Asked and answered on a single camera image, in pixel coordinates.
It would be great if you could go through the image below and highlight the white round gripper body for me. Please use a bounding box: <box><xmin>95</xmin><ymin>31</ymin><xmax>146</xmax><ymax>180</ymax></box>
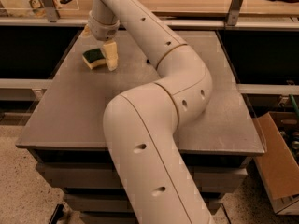
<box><xmin>88</xmin><ymin>12</ymin><xmax>120</xmax><ymax>41</ymax></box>

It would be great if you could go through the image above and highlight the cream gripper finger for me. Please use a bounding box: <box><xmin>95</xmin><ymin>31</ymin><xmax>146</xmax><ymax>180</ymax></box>
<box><xmin>102</xmin><ymin>40</ymin><xmax>118</xmax><ymax>71</ymax></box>
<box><xmin>81</xmin><ymin>25</ymin><xmax>92</xmax><ymax>37</ymax></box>

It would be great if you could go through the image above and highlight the green and yellow sponge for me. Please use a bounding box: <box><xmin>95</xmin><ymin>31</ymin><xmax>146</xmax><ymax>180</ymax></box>
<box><xmin>82</xmin><ymin>49</ymin><xmax>106</xmax><ymax>70</ymax></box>

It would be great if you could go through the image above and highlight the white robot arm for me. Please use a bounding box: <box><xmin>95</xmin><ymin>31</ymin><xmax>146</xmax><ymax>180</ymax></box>
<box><xmin>88</xmin><ymin>0</ymin><xmax>215</xmax><ymax>224</ymax></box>

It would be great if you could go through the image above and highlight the colourful printed bag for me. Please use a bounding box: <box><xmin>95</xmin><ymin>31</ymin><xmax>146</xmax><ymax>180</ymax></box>
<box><xmin>0</xmin><ymin>0</ymin><xmax>62</xmax><ymax>19</ymax></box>

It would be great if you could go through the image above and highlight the grey drawer cabinet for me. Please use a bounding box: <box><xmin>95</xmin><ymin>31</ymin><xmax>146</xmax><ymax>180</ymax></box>
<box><xmin>18</xmin><ymin>32</ymin><xmax>263</xmax><ymax>224</ymax></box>

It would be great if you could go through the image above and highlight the top grey drawer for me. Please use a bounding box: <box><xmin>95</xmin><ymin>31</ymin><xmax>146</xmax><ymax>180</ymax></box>
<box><xmin>36</xmin><ymin>163</ymin><xmax>248</xmax><ymax>193</ymax></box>

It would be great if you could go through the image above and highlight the grey drawer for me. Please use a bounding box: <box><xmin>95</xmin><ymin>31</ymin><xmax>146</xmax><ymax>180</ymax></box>
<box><xmin>36</xmin><ymin>163</ymin><xmax>248</xmax><ymax>193</ymax></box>
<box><xmin>63</xmin><ymin>193</ymin><xmax>224</xmax><ymax>217</ymax></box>

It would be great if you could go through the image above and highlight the middle grey drawer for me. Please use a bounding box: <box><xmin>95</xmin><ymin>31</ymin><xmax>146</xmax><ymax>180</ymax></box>
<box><xmin>63</xmin><ymin>193</ymin><xmax>224</xmax><ymax>217</ymax></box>

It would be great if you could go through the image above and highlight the cardboard box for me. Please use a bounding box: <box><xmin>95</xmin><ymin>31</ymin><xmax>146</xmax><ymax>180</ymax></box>
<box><xmin>254</xmin><ymin>112</ymin><xmax>299</xmax><ymax>215</ymax></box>

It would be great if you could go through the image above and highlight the green cable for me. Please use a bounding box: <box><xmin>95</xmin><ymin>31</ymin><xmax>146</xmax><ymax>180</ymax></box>
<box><xmin>288</xmin><ymin>93</ymin><xmax>299</xmax><ymax>120</ymax></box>

